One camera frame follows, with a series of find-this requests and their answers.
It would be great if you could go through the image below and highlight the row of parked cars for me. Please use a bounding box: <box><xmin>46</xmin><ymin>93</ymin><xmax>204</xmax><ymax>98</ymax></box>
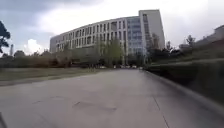
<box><xmin>96</xmin><ymin>64</ymin><xmax>144</xmax><ymax>70</ymax></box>

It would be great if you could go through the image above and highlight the large curved pale building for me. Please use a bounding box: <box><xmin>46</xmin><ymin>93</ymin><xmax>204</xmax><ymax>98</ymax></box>
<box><xmin>49</xmin><ymin>9</ymin><xmax>166</xmax><ymax>66</ymax></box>

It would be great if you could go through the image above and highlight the grey concrete slab road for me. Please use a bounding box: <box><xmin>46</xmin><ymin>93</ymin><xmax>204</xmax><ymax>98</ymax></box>
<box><xmin>0</xmin><ymin>68</ymin><xmax>224</xmax><ymax>128</ymax></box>

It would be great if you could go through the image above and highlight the row of trees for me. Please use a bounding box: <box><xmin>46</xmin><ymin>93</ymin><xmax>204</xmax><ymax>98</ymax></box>
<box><xmin>0</xmin><ymin>37</ymin><xmax>125</xmax><ymax>69</ymax></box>

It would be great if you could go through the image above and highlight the dark trimmed hedge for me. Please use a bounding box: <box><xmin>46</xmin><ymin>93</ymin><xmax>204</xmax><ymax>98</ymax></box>
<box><xmin>145</xmin><ymin>58</ymin><xmax>224</xmax><ymax>106</ymax></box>

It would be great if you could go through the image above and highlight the grass lawn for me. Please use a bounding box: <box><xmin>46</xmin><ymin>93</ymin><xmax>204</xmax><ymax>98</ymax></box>
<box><xmin>0</xmin><ymin>67</ymin><xmax>111</xmax><ymax>82</ymax></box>

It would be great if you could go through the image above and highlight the concrete kerb beside lawn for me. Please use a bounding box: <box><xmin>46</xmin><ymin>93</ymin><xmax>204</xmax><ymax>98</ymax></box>
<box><xmin>0</xmin><ymin>69</ymin><xmax>111</xmax><ymax>88</ymax></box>

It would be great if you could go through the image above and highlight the grassy slope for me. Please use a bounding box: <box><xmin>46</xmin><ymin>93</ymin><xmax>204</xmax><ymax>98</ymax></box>
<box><xmin>149</xmin><ymin>42</ymin><xmax>224</xmax><ymax>66</ymax></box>

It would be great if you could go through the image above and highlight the pale concrete kerb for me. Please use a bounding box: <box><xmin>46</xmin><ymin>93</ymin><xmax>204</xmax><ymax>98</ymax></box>
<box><xmin>143</xmin><ymin>69</ymin><xmax>224</xmax><ymax>117</ymax></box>

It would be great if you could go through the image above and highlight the grey building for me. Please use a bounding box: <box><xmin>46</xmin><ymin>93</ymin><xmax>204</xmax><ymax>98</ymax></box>
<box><xmin>179</xmin><ymin>25</ymin><xmax>224</xmax><ymax>51</ymax></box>

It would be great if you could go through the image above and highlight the dark tree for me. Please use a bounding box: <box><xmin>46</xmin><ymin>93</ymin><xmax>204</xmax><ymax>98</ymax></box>
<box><xmin>0</xmin><ymin>20</ymin><xmax>12</xmax><ymax>54</ymax></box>

